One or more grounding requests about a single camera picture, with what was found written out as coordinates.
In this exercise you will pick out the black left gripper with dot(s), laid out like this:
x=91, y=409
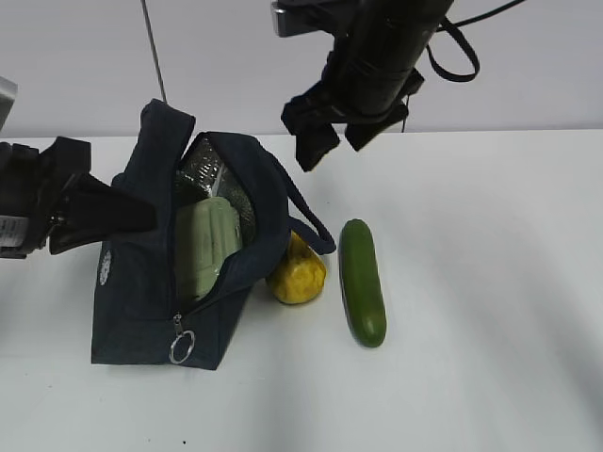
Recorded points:
x=33, y=185

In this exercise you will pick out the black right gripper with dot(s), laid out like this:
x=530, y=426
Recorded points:
x=352, y=92

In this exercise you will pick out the dark blue lunch bag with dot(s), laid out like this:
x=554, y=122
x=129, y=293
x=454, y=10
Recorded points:
x=138, y=317

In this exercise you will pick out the glass container with green lid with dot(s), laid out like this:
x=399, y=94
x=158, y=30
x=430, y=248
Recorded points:
x=206, y=233

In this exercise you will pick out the yellow pear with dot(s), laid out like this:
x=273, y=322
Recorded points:
x=300, y=274

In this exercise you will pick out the green cucumber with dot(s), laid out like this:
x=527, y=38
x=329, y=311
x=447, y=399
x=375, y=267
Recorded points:
x=361, y=284

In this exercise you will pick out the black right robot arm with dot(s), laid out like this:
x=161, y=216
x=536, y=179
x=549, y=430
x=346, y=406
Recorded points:
x=390, y=35

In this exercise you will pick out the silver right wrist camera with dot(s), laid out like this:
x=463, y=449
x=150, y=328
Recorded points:
x=293, y=18

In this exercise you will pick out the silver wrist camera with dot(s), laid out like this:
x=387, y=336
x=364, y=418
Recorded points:
x=8, y=94
x=293, y=18

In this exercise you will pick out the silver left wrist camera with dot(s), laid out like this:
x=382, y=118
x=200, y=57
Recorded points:
x=8, y=94

